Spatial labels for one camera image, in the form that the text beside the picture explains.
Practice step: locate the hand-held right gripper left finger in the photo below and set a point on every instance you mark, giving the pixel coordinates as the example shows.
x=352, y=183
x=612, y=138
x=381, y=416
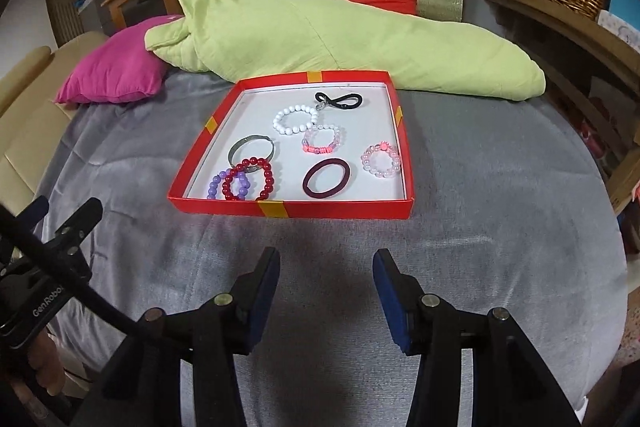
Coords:
x=264, y=292

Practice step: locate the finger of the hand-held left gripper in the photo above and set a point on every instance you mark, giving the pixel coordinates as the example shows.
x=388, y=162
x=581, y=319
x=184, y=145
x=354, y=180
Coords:
x=35, y=213
x=80, y=219

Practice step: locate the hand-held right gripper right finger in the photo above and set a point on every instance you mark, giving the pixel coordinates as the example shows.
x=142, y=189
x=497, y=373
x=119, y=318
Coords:
x=389, y=302

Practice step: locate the red cardboard box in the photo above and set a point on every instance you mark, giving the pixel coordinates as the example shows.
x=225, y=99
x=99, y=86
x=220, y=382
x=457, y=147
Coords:
x=285, y=167

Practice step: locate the person's left hand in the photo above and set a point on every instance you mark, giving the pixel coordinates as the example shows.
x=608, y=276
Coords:
x=47, y=367

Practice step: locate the beige sofa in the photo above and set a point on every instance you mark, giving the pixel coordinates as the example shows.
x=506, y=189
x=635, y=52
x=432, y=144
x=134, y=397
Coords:
x=25, y=107

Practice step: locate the magenta pillow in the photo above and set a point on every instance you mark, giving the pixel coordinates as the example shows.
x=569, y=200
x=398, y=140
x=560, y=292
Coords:
x=110, y=72

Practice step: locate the silver metal bangle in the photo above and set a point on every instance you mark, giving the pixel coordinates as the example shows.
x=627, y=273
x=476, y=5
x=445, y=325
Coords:
x=250, y=138

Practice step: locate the slatted radiator cover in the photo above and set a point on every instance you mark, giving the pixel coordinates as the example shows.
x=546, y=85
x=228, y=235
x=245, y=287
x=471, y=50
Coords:
x=65, y=7

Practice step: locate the light green pillow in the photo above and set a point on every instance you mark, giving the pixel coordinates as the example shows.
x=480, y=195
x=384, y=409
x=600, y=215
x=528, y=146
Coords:
x=350, y=42

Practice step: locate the wooden shelf unit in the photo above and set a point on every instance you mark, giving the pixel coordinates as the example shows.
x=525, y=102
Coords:
x=575, y=52

